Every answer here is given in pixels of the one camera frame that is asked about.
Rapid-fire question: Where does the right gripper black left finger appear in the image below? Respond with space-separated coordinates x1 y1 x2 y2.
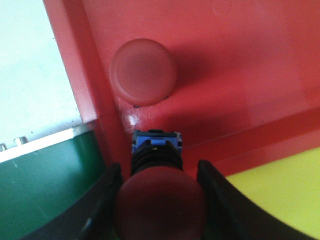
21 163 123 240

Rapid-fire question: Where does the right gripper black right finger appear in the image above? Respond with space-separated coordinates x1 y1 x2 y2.
197 160 312 240

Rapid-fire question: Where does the red button yellow tab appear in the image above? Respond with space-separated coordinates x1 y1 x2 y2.
113 129 207 240

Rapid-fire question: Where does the yellow plastic tray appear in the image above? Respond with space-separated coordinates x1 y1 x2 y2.
227 148 320 240

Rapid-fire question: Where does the green conveyor belt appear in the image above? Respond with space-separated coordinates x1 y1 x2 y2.
0 131 105 240

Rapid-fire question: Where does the red plastic tray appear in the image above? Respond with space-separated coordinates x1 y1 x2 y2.
44 0 320 176

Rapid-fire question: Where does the red mushroom push button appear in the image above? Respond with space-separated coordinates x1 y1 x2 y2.
109 38 178 107

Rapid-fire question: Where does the aluminium conveyor frame rail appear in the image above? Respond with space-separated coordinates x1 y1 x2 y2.
0 120 97 163

